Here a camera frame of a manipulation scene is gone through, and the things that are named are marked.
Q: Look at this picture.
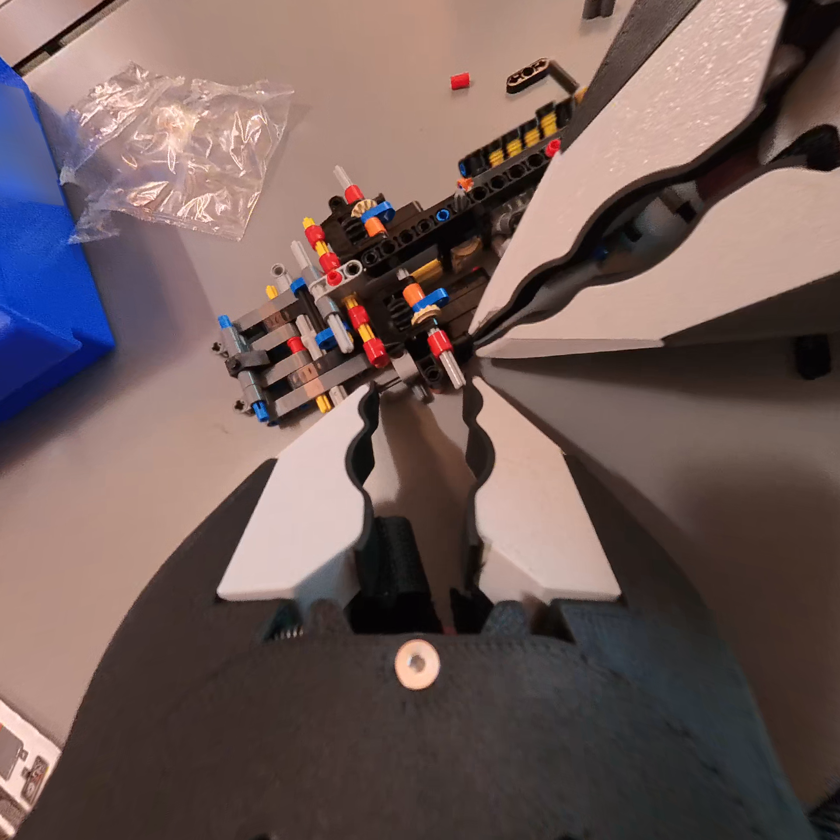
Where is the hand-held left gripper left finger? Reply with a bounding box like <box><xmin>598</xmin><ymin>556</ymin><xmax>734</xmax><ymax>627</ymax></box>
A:
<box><xmin>215</xmin><ymin>382</ymin><xmax>383</xmax><ymax>603</ymax></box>

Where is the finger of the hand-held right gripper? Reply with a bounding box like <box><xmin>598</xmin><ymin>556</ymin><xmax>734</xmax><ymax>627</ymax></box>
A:
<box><xmin>475</xmin><ymin>164</ymin><xmax>840</xmax><ymax>361</ymax></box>
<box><xmin>469</xmin><ymin>0</ymin><xmax>790</xmax><ymax>337</ymax></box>

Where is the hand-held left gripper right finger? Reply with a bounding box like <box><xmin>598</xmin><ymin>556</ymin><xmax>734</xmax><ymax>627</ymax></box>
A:
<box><xmin>461</xmin><ymin>377</ymin><xmax>623</xmax><ymax>605</ymax></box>

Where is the multicolour lego technic assembly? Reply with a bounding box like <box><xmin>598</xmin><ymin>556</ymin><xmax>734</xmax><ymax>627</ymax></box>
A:
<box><xmin>211</xmin><ymin>60</ymin><xmax>585</xmax><ymax>427</ymax></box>

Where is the short black lego beam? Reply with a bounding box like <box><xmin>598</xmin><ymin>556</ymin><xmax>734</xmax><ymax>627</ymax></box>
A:
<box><xmin>505</xmin><ymin>58</ymin><xmax>557</xmax><ymax>94</ymax></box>

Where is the blue plastic bin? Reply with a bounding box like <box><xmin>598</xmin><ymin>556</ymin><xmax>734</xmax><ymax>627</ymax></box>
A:
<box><xmin>0</xmin><ymin>56</ymin><xmax>118</xmax><ymax>424</ymax></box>

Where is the large clear plastic bag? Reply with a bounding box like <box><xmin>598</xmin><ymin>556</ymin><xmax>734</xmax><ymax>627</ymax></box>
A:
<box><xmin>131</xmin><ymin>77</ymin><xmax>294</xmax><ymax>242</ymax></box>

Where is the printed instruction booklet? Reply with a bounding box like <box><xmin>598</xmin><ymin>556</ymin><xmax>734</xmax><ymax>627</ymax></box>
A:
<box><xmin>0</xmin><ymin>699</ymin><xmax>61</xmax><ymax>837</ymax></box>

